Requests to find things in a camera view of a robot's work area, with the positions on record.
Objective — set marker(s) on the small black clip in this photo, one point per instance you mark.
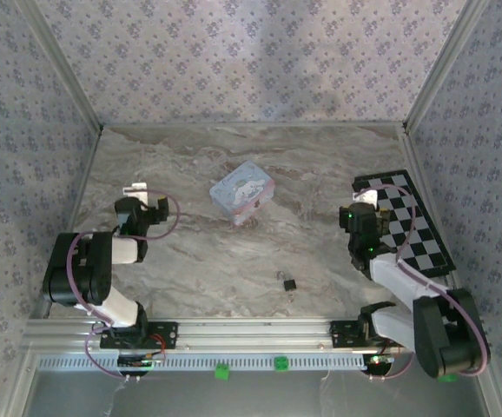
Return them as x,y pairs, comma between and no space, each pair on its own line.
289,285

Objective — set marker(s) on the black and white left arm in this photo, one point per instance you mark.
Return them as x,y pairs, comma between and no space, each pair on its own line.
81,269

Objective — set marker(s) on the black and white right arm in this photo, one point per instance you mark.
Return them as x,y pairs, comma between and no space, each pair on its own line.
433,321

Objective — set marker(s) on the black and white chessboard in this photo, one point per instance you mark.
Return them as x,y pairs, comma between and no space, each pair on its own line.
424,243

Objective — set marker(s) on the pastel cartoon tin box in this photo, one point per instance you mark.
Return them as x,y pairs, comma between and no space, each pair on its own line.
242,189

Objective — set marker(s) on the green plastic block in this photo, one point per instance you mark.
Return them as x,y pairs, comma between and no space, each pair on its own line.
281,364
222,372
448,379

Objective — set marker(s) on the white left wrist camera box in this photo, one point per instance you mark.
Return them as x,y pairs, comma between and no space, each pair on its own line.
134,191

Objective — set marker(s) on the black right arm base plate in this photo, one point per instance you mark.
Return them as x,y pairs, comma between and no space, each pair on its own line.
342,334

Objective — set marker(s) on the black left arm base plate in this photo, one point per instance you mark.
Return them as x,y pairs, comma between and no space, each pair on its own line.
166,334

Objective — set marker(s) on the aluminium mounting rail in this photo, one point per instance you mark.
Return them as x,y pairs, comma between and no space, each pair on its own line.
255,334

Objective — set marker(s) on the aluminium corner frame post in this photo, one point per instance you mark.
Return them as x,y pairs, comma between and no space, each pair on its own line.
446,65
60,65

